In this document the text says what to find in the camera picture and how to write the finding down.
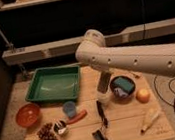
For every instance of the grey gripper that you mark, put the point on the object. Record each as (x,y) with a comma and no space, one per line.
(103,97)

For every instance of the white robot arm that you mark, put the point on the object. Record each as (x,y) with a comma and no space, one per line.
(155,59)

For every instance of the blue paper cup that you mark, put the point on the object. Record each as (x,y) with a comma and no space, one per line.
(69,109)

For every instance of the small black white eraser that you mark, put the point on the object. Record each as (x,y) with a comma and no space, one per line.
(60,128)

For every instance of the orange carrot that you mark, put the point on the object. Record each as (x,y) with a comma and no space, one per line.
(78,117)

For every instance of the grey cloth in bowl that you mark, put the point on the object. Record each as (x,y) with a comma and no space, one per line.
(120,93)

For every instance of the teal sponge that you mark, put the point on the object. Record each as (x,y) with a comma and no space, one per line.
(124,84)

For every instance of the orange fruit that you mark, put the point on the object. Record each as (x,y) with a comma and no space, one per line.
(143,95)

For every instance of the green plastic tray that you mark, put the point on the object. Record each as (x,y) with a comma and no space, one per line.
(57,84)

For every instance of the bunch of dark grapes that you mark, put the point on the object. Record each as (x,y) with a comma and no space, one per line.
(45,133)

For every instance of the orange bowl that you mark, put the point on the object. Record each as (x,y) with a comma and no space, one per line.
(28,115)

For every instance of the white metal shelf beam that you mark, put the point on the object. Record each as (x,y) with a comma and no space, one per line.
(69,45)

